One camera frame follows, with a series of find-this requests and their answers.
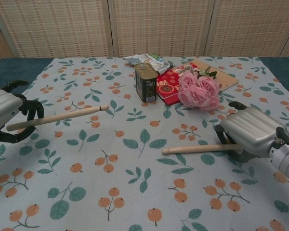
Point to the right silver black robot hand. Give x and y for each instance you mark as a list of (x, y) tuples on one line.
[(251, 130)]

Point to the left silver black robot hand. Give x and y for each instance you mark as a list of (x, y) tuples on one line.
[(2, 108)]

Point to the wooden drumstick with black band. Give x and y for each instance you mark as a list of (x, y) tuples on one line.
[(60, 116)]

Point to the plain wooden drumstick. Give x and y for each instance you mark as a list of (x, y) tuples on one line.
[(195, 149)]

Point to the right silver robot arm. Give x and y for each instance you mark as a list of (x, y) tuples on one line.
[(286, 160)]

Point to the tan wooden board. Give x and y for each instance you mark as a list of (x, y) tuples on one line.
[(225, 77)]

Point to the pink artificial peony bouquet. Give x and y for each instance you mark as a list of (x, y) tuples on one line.
[(198, 90)]

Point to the green rectangular tin can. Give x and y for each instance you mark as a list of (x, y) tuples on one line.
[(146, 83)]

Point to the crumpled white green snack bag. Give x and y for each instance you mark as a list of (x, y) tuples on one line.
[(151, 62)]

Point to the floral fruit print tablecloth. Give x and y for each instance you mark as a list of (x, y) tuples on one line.
[(135, 180)]

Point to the woven bamboo folding screen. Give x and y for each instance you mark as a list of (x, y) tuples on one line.
[(144, 26)]

